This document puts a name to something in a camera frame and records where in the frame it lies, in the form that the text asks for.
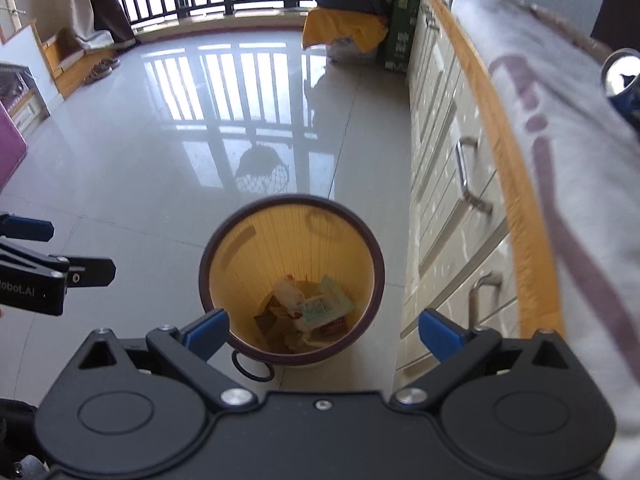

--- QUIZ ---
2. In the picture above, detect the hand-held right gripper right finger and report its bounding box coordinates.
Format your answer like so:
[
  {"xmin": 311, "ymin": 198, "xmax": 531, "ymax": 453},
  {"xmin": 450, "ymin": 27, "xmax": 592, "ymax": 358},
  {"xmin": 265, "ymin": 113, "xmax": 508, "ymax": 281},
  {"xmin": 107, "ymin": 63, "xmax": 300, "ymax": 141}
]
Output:
[{"xmin": 390, "ymin": 308, "xmax": 576, "ymax": 411}]

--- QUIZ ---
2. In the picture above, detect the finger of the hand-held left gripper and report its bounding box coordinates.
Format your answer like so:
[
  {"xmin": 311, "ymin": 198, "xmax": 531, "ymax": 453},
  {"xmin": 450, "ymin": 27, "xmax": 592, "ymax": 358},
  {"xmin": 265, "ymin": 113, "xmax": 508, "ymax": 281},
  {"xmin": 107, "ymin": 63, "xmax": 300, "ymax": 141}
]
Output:
[
  {"xmin": 0, "ymin": 213, "xmax": 55, "ymax": 242},
  {"xmin": 0, "ymin": 239, "xmax": 117, "ymax": 289}
]

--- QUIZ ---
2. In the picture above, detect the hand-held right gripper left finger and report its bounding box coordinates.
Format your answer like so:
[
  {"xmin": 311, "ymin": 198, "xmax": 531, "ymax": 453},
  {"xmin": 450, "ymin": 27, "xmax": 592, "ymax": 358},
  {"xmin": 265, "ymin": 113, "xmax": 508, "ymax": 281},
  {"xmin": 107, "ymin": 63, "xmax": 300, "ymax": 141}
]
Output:
[{"xmin": 75, "ymin": 308, "xmax": 258, "ymax": 411}]

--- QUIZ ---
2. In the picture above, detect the yellow bin with dark rim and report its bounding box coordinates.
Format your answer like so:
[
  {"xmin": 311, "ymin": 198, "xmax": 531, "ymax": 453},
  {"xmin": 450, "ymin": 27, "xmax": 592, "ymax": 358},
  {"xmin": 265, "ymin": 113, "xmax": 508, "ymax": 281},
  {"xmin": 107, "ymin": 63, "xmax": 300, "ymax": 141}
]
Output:
[{"xmin": 198, "ymin": 193, "xmax": 386, "ymax": 367}]

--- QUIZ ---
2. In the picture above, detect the magenta panel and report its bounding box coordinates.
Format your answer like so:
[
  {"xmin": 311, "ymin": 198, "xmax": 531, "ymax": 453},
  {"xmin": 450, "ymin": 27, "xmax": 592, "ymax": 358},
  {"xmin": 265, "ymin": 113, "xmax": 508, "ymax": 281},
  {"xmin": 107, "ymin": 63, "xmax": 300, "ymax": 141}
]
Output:
[{"xmin": 0, "ymin": 107, "xmax": 29, "ymax": 194}]

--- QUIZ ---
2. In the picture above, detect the white low cabinet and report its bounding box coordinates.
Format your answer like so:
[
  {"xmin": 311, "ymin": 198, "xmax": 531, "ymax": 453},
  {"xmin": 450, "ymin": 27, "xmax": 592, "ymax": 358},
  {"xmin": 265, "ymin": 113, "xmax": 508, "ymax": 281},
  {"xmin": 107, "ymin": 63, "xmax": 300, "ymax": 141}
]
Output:
[{"xmin": 0, "ymin": 62, "xmax": 52, "ymax": 134}]

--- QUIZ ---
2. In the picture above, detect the white bed drawer cabinet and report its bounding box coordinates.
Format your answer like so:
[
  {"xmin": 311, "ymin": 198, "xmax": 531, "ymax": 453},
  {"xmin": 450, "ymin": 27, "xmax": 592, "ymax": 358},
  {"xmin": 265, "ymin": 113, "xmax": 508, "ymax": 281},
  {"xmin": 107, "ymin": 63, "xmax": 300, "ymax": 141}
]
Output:
[{"xmin": 394, "ymin": 0, "xmax": 522, "ymax": 387}]

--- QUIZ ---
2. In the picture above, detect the wooden step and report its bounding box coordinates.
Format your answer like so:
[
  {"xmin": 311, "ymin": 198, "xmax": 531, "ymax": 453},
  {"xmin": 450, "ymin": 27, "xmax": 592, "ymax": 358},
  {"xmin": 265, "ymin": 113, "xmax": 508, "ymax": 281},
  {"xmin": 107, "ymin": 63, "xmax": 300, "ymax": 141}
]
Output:
[{"xmin": 29, "ymin": 19, "xmax": 122, "ymax": 102}]

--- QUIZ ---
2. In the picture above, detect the pair of shoes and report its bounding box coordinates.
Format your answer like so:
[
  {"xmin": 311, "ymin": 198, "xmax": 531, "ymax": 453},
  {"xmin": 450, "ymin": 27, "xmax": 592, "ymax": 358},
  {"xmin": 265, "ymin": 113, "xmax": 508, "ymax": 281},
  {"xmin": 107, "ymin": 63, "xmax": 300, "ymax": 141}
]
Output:
[{"xmin": 82, "ymin": 57, "xmax": 122, "ymax": 86}]

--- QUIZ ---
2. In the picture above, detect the green carton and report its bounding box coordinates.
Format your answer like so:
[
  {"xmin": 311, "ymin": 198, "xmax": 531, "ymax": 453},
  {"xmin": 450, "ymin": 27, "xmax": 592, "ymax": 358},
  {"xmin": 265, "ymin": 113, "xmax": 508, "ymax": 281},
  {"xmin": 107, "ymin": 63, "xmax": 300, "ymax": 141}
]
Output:
[{"xmin": 383, "ymin": 0, "xmax": 422, "ymax": 74}]

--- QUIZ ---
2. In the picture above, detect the blue drink can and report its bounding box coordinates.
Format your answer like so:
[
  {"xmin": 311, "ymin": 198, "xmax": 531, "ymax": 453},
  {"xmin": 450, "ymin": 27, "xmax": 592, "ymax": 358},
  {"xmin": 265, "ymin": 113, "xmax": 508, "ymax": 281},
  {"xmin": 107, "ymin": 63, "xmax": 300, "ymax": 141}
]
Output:
[{"xmin": 599, "ymin": 48, "xmax": 640, "ymax": 133}]

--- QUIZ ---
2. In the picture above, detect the yellow cloth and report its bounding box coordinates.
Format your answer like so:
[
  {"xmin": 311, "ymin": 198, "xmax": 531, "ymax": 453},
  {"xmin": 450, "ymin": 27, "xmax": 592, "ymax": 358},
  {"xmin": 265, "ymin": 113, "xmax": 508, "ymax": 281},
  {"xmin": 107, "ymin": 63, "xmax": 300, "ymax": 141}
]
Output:
[{"xmin": 302, "ymin": 8, "xmax": 390, "ymax": 54}]

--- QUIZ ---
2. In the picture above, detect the metal drawer handle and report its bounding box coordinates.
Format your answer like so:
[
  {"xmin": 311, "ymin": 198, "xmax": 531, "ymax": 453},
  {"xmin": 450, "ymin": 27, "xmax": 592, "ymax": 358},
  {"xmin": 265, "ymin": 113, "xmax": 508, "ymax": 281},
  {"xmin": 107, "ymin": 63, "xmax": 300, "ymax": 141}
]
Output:
[
  {"xmin": 469, "ymin": 272, "xmax": 504, "ymax": 332},
  {"xmin": 456, "ymin": 136, "xmax": 495, "ymax": 213}
]

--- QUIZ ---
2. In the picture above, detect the black ring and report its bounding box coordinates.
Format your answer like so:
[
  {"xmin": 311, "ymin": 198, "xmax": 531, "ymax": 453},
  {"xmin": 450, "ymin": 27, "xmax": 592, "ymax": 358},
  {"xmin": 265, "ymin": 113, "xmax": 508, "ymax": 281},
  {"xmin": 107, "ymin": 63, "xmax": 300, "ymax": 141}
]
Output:
[{"xmin": 230, "ymin": 349, "xmax": 275, "ymax": 382}]

